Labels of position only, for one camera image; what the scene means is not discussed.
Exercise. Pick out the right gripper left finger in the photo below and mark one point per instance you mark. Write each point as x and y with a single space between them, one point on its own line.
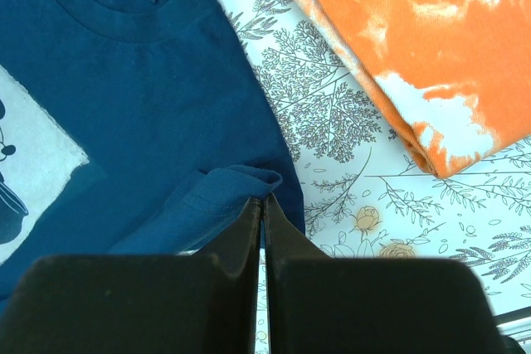
200 303

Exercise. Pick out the floral table mat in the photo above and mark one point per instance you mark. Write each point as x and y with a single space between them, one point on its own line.
363 193

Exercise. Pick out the dark blue t shirt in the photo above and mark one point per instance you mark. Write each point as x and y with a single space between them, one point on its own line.
130 127

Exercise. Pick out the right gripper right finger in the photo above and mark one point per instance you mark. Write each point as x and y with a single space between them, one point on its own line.
320 304

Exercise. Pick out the orange tie-dye folded shirt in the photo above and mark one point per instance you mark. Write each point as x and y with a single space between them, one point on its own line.
452 77

